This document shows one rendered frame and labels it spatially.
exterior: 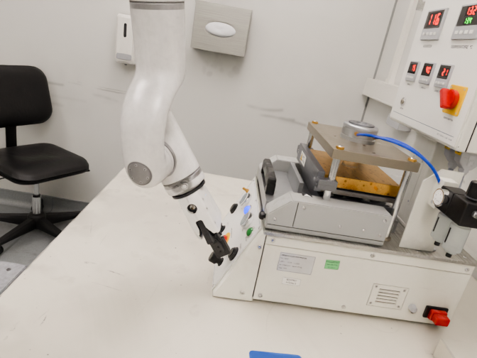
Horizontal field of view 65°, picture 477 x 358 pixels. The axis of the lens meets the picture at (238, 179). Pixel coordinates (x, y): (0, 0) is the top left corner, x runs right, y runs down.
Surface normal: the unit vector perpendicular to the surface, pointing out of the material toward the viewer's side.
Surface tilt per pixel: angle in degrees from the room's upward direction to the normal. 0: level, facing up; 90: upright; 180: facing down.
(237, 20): 90
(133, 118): 69
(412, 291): 90
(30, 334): 0
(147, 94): 52
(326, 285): 90
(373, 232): 90
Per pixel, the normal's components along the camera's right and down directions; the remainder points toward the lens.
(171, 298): 0.17, -0.93
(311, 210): 0.00, 0.34
